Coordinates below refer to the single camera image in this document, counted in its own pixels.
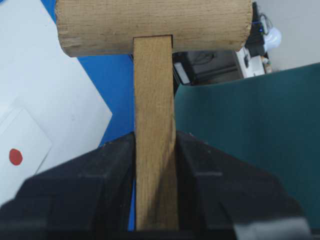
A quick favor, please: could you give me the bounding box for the white paper strip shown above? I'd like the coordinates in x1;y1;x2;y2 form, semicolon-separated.
0;108;52;204

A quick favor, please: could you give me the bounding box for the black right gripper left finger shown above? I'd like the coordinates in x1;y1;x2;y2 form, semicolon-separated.
0;133;135;240

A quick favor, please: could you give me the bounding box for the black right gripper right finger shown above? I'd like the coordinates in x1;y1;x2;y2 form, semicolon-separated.
176;131;312;240

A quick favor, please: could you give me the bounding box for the wooden mallet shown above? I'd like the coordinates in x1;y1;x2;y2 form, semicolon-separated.
55;0;253;230

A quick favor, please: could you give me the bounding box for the blue table cloth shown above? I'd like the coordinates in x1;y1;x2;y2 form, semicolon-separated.
78;55;135;232

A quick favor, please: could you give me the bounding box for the white desk with clutter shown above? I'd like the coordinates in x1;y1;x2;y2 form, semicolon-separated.
173;1;282;87

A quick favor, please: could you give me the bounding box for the white foam board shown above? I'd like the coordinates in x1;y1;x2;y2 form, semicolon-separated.
0;0;112;174

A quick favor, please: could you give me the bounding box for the green backdrop curtain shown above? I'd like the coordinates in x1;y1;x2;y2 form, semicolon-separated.
174;63;320;229

